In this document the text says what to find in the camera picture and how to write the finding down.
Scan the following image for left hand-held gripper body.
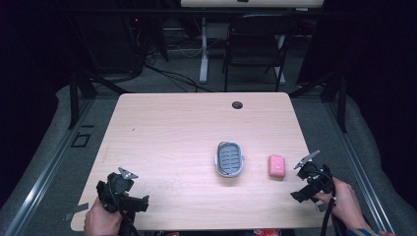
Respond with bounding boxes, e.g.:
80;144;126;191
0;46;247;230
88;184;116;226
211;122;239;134
106;166;140;214

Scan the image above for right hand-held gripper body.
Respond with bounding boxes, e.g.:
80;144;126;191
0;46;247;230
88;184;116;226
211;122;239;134
292;149;334;197

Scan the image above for person's left hand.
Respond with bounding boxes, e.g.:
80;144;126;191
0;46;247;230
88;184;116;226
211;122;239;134
83;198;124;236

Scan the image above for person's right hand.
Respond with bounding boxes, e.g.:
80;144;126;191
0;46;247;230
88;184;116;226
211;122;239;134
314;177;372;231

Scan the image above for grey tape strip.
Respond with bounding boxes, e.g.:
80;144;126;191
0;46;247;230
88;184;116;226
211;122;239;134
62;202;90;222

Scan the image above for pink soap bar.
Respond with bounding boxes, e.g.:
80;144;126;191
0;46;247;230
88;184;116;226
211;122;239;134
268;153;286;180

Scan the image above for grey soap dish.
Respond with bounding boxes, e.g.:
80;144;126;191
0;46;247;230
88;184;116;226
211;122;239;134
214;141;246;179

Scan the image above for black metal stand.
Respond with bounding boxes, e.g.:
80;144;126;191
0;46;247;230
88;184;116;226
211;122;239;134
67;69;131;131
288;70;349;134

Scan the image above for black computer tower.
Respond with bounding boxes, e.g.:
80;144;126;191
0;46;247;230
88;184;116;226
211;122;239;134
94;14;146;76

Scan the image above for black folding chair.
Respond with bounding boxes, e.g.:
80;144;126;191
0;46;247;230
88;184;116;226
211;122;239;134
222;13;299;93

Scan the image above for white desk with legs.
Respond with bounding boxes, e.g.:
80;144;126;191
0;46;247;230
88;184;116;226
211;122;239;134
179;0;326;86

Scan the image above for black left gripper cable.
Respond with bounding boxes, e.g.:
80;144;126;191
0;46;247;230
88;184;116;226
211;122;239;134
107;179;142;236

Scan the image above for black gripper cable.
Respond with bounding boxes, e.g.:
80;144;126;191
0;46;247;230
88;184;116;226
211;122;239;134
319;170;338;236
107;179;142;236

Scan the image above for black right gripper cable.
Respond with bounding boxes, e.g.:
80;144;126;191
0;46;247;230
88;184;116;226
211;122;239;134
319;170;338;236

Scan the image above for aluminium floor rail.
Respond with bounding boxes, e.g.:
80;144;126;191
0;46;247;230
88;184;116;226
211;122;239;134
2;97;96;236
323;100;396;234

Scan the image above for black floor cables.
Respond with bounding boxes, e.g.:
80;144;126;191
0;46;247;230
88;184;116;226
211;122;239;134
131;19;219;93

